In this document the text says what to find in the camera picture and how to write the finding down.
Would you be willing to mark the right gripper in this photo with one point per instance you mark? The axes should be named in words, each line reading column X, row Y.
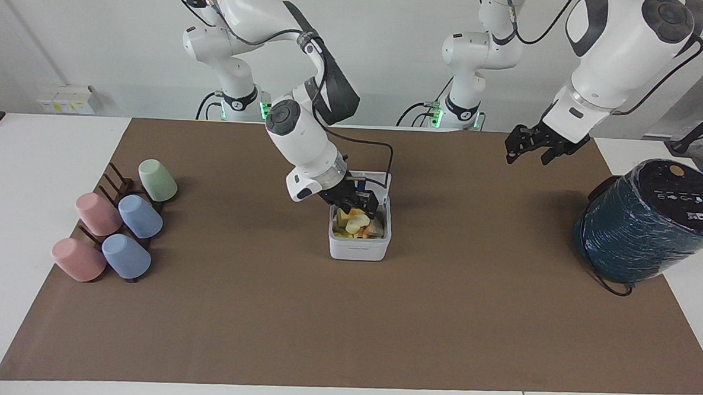
column 341, row 192

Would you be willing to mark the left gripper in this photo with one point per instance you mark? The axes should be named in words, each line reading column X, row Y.
column 558, row 140

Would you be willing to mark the pale yellow peel scrap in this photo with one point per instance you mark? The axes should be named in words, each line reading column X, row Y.
column 357, row 223

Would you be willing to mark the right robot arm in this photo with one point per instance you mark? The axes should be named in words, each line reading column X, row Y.
column 306, row 142

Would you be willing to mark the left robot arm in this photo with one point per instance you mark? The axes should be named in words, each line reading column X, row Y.
column 618, row 61

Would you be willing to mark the orange peel scrap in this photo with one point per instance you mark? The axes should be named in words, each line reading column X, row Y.
column 355, row 212

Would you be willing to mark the green peel scrap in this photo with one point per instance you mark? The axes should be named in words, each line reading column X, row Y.
column 339, row 224

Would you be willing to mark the beige peel scrap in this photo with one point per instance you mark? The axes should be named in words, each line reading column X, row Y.
column 377, row 228

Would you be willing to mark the white square container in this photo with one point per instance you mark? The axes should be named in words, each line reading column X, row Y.
column 358, row 248

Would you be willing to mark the dark teal wrapped appliance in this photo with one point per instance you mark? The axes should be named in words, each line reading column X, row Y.
column 640, row 234

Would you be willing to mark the green cup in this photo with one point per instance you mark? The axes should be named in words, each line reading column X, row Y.
column 157, row 181

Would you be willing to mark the blue cup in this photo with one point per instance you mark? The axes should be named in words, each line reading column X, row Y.
column 126, row 257
column 140, row 217

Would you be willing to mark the dark brown cup rack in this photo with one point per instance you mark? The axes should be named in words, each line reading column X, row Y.
column 119, row 182

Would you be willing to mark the pink cup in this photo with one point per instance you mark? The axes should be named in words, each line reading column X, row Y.
column 79, row 260
column 97, row 214

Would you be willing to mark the white wall outlet box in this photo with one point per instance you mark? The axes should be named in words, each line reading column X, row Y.
column 71, row 99

